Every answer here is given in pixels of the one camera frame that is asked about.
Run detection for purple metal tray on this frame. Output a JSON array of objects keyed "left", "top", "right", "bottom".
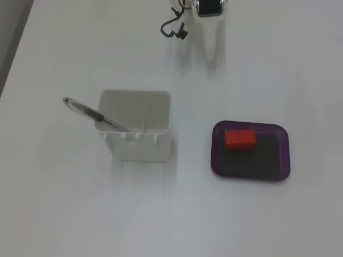
[{"left": 211, "top": 120, "right": 292, "bottom": 182}]

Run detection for white fixed gripper finger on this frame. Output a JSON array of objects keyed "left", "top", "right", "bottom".
[{"left": 198, "top": 15, "right": 225, "bottom": 69}]

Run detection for red rectangular cube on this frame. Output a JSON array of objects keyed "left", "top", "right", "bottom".
[{"left": 223, "top": 128, "right": 258, "bottom": 152}]

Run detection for white plastic pen holder box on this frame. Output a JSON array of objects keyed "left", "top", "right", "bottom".
[{"left": 93, "top": 89, "right": 173, "bottom": 163}]

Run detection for black cable with clip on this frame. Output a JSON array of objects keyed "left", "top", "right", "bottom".
[{"left": 160, "top": 7, "right": 189, "bottom": 41}]

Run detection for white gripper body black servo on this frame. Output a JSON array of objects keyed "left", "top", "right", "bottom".
[{"left": 187, "top": 0, "right": 225, "bottom": 18}]

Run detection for black clear ballpoint pen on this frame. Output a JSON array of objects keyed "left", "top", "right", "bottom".
[{"left": 62, "top": 96, "right": 132, "bottom": 132}]

